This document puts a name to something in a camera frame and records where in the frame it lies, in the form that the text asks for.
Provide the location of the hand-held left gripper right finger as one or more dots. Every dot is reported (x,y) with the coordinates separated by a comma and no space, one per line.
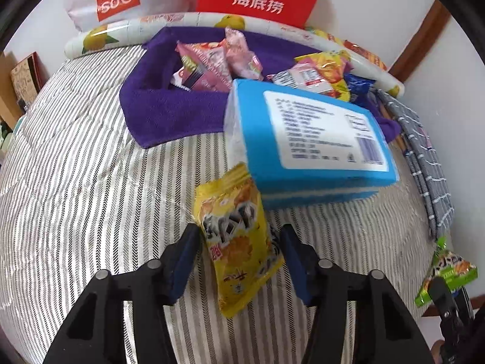
(299,269)

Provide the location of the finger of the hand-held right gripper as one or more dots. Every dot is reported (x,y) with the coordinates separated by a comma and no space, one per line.
(439,295)
(465,299)

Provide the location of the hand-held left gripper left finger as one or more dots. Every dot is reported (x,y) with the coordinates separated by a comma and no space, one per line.
(185,265)

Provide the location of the green snack packet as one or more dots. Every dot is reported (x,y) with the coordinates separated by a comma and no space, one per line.
(451,265)

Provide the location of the pink patterned snack packet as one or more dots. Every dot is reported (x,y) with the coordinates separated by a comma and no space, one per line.
(208,64)

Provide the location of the blue tissue pack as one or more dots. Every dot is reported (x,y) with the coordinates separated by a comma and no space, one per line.
(265,151)

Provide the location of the grey checked cloth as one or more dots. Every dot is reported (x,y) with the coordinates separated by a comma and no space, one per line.
(428,167)

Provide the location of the purple towel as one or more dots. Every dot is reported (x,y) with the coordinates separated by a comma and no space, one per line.
(166,110)

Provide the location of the white packet red label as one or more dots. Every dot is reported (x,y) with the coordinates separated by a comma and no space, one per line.
(303,77)

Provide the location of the blue snack packet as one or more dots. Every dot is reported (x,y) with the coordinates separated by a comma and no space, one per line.
(358,85)

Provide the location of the yellow pink fries snack packet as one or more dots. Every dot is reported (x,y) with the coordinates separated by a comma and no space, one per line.
(329,68)

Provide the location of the orange snack packet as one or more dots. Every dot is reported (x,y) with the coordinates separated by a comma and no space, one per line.
(363,51)

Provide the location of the rolled fruit print mat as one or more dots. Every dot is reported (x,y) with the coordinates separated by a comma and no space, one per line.
(125,30)

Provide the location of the brown cardboard box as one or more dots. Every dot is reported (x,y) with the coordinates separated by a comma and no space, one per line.
(22,79)

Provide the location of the wooden door frame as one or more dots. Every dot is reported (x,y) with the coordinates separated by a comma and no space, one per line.
(424,34)

